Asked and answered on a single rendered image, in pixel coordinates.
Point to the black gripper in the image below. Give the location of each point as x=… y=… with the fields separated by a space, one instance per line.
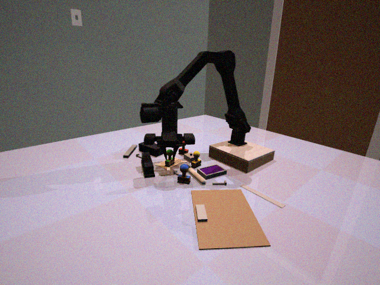
x=149 y=139

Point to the red-handled rubber stamp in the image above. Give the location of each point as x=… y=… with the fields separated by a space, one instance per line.
x=183 y=150

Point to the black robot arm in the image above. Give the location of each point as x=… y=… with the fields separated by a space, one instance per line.
x=166 y=105

